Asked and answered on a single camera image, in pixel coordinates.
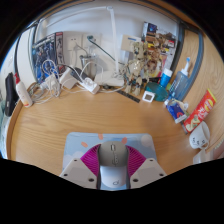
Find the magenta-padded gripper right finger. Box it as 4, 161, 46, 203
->
127, 144, 168, 190

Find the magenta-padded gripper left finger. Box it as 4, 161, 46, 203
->
59, 143, 102, 190

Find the light grey computer mouse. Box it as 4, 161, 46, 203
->
97, 140, 131, 191

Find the blue cloud-print mouse pad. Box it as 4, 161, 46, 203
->
62, 131, 158, 174

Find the white printed mug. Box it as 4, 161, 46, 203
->
189, 120, 212, 150

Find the blue white small pack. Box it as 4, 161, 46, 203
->
164, 99, 189, 125

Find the black ruler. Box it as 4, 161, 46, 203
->
116, 89, 141, 104

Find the teal round bowl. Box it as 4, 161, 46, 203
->
144, 82, 170, 103

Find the red snack can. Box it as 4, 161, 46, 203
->
183, 88, 218, 134

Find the white power strip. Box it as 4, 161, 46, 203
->
81, 77, 101, 95

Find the white charger block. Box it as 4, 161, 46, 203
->
59, 68, 80, 90
44, 73, 62, 94

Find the clear blue spray bottle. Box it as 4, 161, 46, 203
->
169, 57, 192, 101

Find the blue tube with white cap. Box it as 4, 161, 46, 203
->
159, 67, 174, 89

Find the white desk lamp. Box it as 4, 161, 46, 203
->
43, 5, 125, 88

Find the beige robot figure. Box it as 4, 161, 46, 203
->
124, 41, 161, 98

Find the clear glass cup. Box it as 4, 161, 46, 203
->
79, 54, 99, 79

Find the robot model kit box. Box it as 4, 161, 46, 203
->
31, 31, 66, 84

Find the colourful box behind figure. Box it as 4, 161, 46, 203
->
141, 21, 178, 79

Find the small white square frame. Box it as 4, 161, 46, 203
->
141, 90, 156, 103

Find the white cable bundle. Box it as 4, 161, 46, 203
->
29, 58, 91, 104

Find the white wall socket panel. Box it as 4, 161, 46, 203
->
63, 31, 101, 56

